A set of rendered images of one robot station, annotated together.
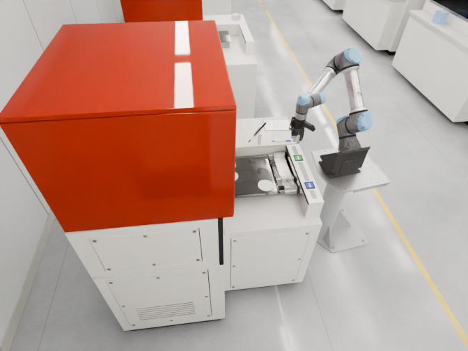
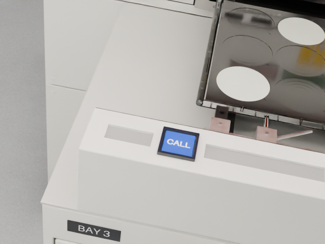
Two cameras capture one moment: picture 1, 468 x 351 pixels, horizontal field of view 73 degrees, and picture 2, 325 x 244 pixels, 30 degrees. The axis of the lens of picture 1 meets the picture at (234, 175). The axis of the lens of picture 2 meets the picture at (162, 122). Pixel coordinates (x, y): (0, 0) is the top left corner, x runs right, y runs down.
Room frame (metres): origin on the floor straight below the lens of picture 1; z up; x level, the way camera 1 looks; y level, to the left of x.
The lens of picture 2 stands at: (1.48, -1.11, 1.59)
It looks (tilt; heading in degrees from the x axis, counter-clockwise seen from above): 43 degrees down; 102
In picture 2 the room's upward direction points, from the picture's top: 9 degrees clockwise
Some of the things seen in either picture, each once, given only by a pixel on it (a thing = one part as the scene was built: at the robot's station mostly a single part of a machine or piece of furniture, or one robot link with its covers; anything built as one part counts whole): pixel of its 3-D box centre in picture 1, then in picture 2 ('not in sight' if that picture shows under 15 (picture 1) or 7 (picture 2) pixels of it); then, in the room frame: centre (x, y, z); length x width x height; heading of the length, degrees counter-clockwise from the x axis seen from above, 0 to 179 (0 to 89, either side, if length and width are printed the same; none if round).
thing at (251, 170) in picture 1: (246, 175); (301, 61); (1.52, -0.08, 0.90); 0.34 x 0.34 x 0.01; 8
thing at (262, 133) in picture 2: (287, 178); (264, 149); (1.50, -0.36, 0.89); 0.08 x 0.03 x 0.03; 98
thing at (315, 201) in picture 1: (301, 178); (257, 194); (1.51, -0.45, 0.89); 0.55 x 0.09 x 0.14; 8
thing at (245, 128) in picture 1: (251, 138); not in sight; (1.92, -0.13, 0.89); 0.62 x 0.35 x 0.14; 98
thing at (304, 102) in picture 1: (303, 103); not in sight; (1.68, -0.41, 1.36); 0.09 x 0.08 x 0.11; 120
